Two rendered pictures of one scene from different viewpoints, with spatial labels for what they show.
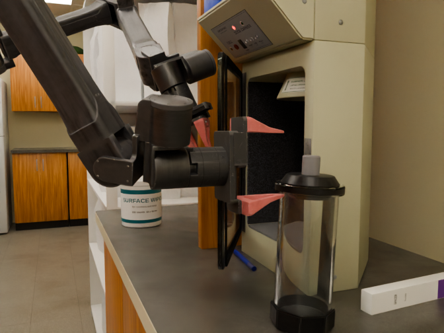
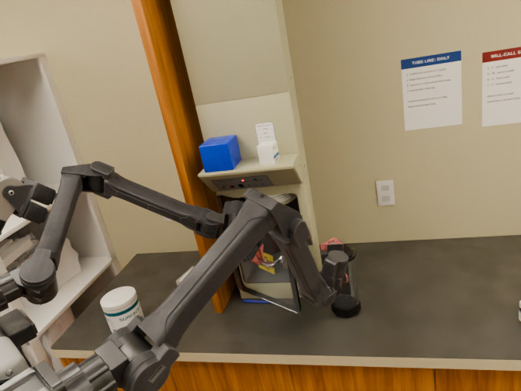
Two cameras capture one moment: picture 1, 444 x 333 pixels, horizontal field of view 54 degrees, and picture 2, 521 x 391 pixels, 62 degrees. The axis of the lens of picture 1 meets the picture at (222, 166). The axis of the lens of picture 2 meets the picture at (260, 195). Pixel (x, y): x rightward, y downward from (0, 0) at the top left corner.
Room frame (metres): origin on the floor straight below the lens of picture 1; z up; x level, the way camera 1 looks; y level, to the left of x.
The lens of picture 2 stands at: (0.07, 0.99, 1.92)
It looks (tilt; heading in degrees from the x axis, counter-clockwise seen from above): 21 degrees down; 308
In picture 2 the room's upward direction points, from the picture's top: 11 degrees counter-clockwise
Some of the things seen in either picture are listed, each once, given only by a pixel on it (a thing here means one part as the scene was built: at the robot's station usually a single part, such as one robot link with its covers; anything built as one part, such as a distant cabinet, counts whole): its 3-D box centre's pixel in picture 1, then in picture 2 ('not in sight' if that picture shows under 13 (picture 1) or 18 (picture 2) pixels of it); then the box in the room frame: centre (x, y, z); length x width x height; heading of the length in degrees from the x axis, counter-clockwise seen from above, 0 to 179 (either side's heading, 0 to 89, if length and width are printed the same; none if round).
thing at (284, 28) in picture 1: (248, 27); (251, 178); (0.93, -0.05, 1.46); 0.32 x 0.12 x 0.10; 21
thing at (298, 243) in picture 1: (305, 250); (343, 280); (0.68, -0.13, 1.06); 0.11 x 0.11 x 0.21
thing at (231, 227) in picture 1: (231, 158); (258, 253); (0.93, -0.02, 1.19); 0.30 x 0.01 x 0.40; 171
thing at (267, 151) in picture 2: not in sight; (268, 152); (0.86, -0.08, 1.54); 0.05 x 0.05 x 0.06; 14
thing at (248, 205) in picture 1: (254, 187); not in sight; (0.65, -0.05, 1.16); 0.09 x 0.07 x 0.07; 111
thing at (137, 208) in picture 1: (141, 201); (123, 312); (1.41, 0.26, 1.02); 0.13 x 0.13 x 0.15
